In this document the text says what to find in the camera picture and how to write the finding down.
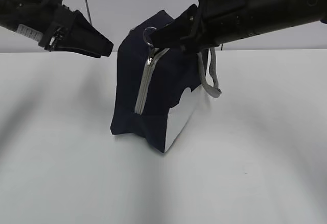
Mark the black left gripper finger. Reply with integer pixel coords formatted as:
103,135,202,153
52,43,110,58
73,10,113,53

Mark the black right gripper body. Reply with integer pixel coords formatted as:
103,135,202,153
178,0,245,53

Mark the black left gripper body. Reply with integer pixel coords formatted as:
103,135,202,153
38,0,79,52

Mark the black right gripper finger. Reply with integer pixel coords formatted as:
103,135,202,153
149,4,198,48

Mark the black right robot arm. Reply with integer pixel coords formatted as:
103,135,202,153
150,0,326,53

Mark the navy blue lunch bag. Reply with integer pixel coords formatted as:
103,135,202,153
110,10,221,153

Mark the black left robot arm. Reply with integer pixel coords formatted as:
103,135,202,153
1,0,113,58

